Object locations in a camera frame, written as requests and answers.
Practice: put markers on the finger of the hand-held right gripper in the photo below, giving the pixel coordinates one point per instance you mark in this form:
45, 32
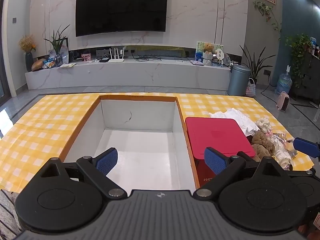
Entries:
303, 173
305, 146

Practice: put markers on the orange cardboard box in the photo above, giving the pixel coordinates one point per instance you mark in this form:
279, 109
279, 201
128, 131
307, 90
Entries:
140, 142

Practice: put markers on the pink heater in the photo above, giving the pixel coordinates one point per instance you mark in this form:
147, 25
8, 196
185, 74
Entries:
283, 102

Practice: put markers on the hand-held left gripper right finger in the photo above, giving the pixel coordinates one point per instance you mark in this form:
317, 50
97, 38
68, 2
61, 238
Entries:
215, 161

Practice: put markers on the green plant glass vase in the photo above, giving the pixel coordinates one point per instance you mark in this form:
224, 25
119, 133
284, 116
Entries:
58, 45

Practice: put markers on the blue water jug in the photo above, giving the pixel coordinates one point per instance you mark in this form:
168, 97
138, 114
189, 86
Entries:
283, 83

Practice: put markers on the hanging vine plant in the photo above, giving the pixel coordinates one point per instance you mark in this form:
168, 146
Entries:
265, 8

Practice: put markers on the black set-top device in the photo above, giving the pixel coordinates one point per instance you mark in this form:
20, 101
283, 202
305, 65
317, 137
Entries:
104, 60

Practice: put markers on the loose papers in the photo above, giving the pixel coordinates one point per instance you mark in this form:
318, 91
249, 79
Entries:
67, 65

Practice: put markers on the dark vase yellow flowers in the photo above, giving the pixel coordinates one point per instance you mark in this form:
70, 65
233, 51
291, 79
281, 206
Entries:
28, 60

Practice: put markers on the yellow checkered tablecloth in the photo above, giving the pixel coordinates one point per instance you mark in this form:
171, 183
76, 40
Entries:
50, 120

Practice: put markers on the marble television console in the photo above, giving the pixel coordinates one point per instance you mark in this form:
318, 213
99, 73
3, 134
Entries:
125, 72

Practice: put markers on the golden ornament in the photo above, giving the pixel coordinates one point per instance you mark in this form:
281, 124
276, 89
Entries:
37, 65

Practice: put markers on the white cloth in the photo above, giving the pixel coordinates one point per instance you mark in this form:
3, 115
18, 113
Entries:
237, 116

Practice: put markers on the black television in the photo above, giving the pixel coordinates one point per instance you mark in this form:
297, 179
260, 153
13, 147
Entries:
120, 7

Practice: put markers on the bushy vine plant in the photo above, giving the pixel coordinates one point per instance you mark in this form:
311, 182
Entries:
298, 52

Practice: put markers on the green picture board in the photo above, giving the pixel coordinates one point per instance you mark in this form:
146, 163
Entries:
201, 46

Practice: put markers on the grey trash can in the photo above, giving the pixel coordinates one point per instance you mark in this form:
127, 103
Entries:
237, 80

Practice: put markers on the woven basket bag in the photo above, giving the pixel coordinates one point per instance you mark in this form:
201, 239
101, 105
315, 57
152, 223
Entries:
251, 88

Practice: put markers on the dark cabinet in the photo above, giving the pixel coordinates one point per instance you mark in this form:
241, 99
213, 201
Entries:
311, 80

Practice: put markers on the white router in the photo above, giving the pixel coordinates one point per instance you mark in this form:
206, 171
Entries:
116, 59

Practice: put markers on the pink photo card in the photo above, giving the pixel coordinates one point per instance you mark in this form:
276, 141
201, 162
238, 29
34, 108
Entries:
86, 57

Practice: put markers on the black wall socket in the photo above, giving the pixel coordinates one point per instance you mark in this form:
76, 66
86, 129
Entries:
267, 72

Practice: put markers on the long-leaf potted plant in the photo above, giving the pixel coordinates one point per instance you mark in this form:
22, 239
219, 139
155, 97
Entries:
253, 62

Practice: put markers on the blue snack bag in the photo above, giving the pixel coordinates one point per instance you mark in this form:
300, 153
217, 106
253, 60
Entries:
49, 64

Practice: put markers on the grey striped cloth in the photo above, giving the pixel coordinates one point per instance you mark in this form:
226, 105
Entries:
7, 215

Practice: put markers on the brown teddy bear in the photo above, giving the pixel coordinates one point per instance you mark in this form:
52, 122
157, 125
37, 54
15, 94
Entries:
208, 49

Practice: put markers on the pink white wrapped packet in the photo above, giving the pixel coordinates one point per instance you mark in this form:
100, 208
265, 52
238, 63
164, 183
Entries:
278, 141

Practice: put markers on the white round fan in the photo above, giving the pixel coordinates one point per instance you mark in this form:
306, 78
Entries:
219, 53

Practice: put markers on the red box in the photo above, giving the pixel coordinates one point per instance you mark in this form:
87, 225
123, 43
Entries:
215, 135

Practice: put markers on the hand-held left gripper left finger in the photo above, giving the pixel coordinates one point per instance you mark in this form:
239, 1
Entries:
107, 161

